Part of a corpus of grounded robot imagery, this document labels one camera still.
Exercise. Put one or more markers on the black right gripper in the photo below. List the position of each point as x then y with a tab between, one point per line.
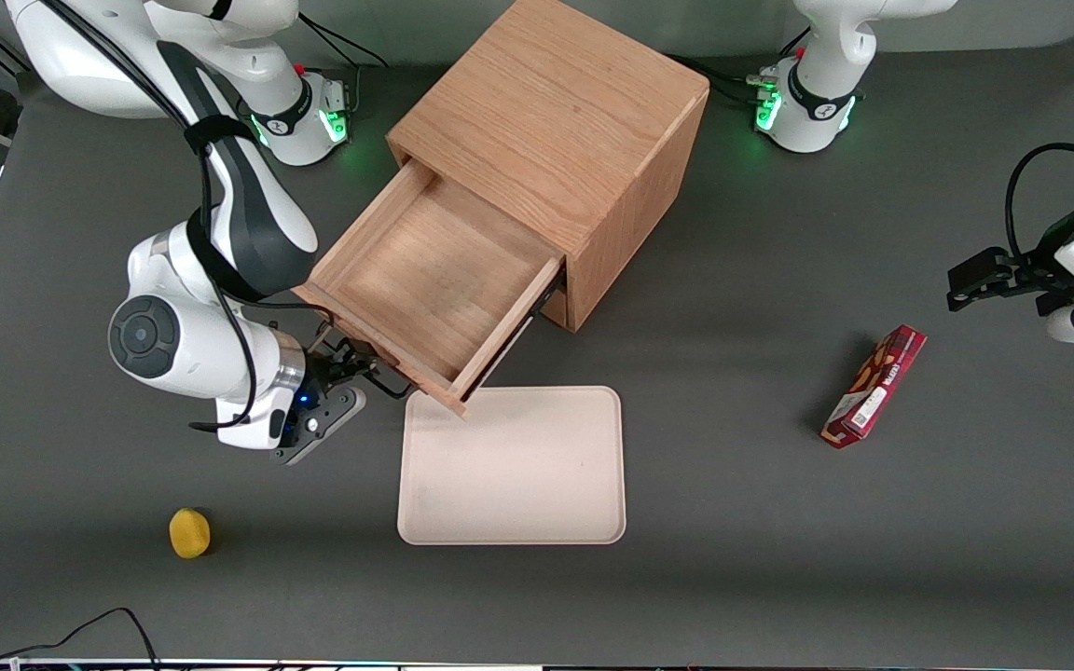
330	366

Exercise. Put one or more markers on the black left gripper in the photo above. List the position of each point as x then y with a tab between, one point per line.
1038	273

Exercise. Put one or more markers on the wooden drawer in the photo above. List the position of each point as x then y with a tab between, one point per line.
434	280

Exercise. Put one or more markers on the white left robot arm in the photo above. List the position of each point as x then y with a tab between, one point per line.
826	56

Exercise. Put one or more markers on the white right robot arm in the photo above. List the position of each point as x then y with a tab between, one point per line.
192	354

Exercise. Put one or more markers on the wooden drawer cabinet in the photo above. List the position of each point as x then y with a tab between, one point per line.
546	102

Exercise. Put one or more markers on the red snack box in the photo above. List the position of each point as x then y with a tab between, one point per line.
873	387

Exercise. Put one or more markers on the white rectangular plastic tray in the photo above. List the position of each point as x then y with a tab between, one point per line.
518	475

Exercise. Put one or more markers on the yellow sponge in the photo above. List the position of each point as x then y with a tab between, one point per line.
188	533

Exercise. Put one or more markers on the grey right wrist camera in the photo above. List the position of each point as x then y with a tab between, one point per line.
323	424

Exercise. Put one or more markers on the black drawer slide rail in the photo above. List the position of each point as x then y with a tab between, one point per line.
514	343

